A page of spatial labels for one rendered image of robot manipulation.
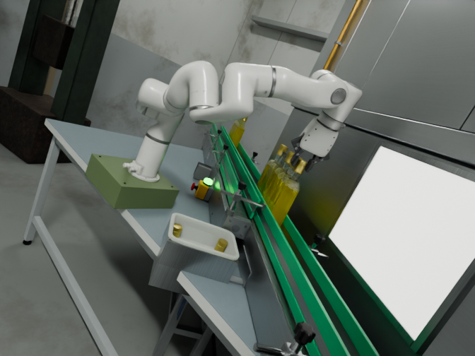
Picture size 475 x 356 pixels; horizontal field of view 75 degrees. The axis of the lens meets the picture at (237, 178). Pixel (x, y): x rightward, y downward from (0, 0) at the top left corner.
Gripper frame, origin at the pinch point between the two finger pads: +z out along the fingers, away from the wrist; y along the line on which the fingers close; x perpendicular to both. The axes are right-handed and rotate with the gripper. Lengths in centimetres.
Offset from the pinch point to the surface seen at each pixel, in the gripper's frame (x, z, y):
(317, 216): 8.1, 12.3, -12.1
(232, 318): 41, 31, 11
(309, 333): 65, -3, 15
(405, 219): 35.7, -11.7, -12.6
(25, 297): -6, 121, 78
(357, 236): 28.0, 1.9, -12.6
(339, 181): 5.9, -1.6, -12.1
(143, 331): -3, 120, 20
